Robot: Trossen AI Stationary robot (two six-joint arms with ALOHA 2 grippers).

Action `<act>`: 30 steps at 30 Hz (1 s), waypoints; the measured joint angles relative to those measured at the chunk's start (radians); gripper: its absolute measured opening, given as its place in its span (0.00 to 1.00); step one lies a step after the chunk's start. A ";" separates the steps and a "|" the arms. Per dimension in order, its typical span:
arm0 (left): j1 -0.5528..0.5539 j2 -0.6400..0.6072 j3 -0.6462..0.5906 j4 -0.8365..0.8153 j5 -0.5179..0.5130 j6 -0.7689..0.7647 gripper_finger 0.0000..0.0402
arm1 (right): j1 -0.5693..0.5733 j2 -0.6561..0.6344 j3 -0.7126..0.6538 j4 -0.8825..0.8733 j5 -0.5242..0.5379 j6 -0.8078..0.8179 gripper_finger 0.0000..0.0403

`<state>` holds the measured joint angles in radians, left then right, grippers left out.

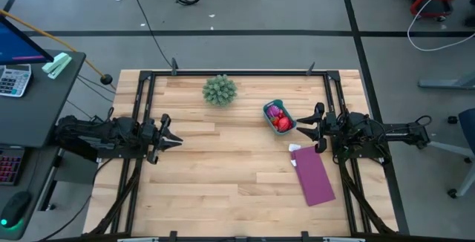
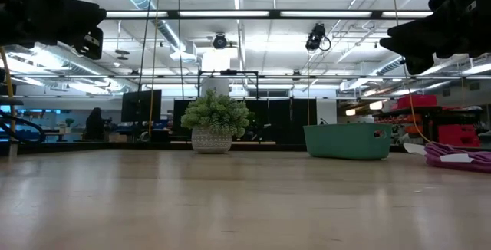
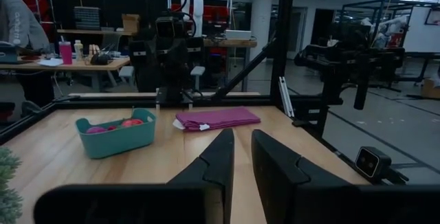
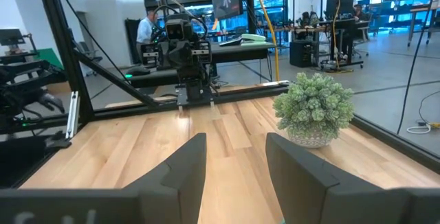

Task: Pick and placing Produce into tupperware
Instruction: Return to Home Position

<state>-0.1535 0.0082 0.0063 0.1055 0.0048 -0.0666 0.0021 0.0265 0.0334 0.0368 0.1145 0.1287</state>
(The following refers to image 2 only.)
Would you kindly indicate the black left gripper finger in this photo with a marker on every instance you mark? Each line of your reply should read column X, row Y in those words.
column 88, row 16

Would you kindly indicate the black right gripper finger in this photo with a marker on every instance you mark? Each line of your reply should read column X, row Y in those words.
column 414, row 47
column 418, row 30

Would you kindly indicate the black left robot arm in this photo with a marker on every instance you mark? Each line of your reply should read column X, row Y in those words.
column 11, row 8

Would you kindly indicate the flat red toolbox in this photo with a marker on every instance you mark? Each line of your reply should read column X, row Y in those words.
column 416, row 101

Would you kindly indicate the black workbench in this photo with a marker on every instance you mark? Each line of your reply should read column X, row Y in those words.
column 422, row 111

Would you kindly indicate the tall red toolbox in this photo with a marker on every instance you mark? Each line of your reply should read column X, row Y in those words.
column 458, row 135

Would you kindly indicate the black background monitor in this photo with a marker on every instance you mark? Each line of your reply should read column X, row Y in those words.
column 142, row 106

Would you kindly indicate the person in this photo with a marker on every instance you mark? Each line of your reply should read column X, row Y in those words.
column 94, row 125

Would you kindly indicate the teal plastic tub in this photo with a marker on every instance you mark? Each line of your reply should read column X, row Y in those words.
column 347, row 140

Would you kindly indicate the small white cloth tag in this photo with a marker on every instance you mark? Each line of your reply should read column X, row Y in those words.
column 456, row 158

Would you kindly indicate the purple folded cloth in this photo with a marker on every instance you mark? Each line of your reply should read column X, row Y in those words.
column 479, row 165

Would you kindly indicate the black overhead light bar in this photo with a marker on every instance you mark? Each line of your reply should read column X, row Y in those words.
column 230, row 13

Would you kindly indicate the white column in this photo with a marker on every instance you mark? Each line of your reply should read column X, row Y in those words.
column 215, row 87

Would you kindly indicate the black partition panels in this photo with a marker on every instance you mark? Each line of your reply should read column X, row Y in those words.
column 284, row 119

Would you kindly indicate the potted artificial green plant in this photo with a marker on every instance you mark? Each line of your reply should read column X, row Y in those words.
column 215, row 119

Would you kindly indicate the round black overhead camera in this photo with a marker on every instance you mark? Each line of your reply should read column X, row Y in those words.
column 219, row 41

